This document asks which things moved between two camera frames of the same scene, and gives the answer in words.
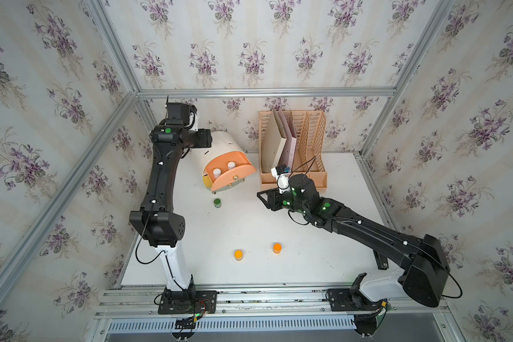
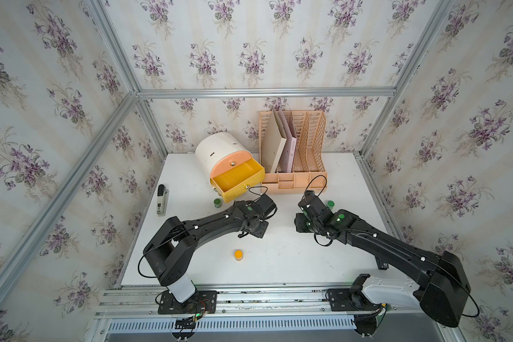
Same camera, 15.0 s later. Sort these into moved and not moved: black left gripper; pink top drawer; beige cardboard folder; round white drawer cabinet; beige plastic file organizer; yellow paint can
Moved: pink top drawer; round white drawer cabinet; black left gripper
Not moved: yellow paint can; beige plastic file organizer; beige cardboard folder
